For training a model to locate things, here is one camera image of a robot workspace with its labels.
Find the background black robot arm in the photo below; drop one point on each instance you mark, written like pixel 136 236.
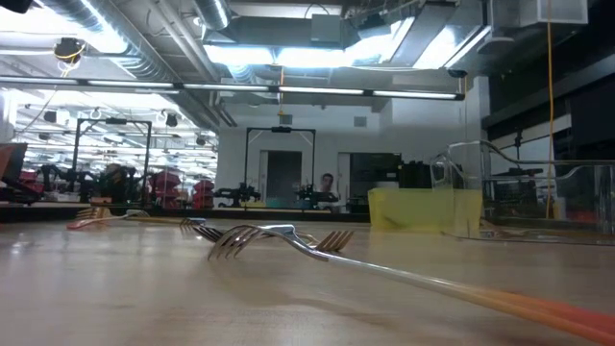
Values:
pixel 312 196
pixel 238 194

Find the black equipment boxes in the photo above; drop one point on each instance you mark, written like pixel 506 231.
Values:
pixel 413 175

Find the silver corrugated air duct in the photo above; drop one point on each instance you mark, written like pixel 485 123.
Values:
pixel 214 12

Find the yellow plastic bin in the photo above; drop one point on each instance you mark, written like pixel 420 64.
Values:
pixel 423 211

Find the clear plastic bin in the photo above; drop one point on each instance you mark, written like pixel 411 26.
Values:
pixel 600 202

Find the person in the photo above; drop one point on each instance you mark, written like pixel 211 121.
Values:
pixel 115 170
pixel 327 181

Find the wall vent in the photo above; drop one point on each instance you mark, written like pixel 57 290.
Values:
pixel 360 121

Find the LED light bar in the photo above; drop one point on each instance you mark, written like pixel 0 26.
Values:
pixel 317 90

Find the grey ceiling junction box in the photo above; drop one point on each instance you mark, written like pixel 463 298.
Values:
pixel 327 29

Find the black aluminium table frame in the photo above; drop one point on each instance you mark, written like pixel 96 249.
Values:
pixel 269 216

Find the red storage rack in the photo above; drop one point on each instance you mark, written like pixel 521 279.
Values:
pixel 204 192
pixel 165 187

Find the dark cabinet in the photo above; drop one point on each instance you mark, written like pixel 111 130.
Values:
pixel 375 178

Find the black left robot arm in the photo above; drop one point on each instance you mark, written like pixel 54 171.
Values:
pixel 14 5

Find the black gantry frame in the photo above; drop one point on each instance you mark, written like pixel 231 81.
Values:
pixel 246 163
pixel 146 158

